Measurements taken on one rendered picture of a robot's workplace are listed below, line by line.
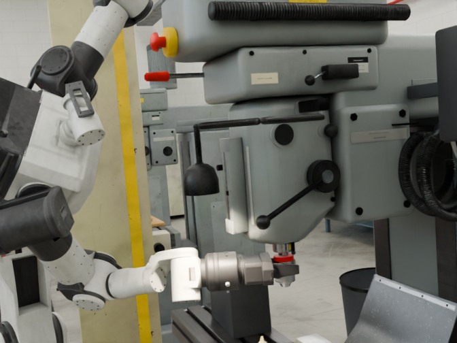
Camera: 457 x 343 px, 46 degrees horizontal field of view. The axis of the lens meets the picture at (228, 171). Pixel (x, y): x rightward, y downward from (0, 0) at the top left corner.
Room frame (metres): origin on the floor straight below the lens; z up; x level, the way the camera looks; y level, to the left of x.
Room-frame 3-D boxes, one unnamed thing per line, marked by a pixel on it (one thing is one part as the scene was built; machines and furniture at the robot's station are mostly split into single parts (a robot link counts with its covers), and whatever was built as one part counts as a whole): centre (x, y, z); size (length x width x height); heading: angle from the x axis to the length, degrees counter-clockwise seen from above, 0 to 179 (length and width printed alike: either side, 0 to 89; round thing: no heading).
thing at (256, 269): (1.21, -0.02, 1.24); 0.13 x 0.12 x 0.10; 1
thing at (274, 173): (1.22, -0.12, 1.47); 0.21 x 0.19 x 0.32; 22
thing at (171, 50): (1.13, 0.10, 1.76); 0.06 x 0.02 x 0.06; 22
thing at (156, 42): (1.12, 0.12, 1.76); 0.04 x 0.03 x 0.04; 22
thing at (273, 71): (1.23, -0.15, 1.68); 0.34 x 0.24 x 0.10; 112
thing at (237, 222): (1.18, -0.01, 1.45); 0.04 x 0.04 x 0.21; 22
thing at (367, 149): (1.29, -0.29, 1.47); 0.24 x 0.19 x 0.26; 22
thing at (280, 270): (1.18, -0.11, 1.24); 0.06 x 0.02 x 0.03; 91
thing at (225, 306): (1.62, 0.00, 1.06); 0.22 x 0.12 x 0.20; 18
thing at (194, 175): (1.07, 0.06, 1.48); 0.07 x 0.07 x 0.06
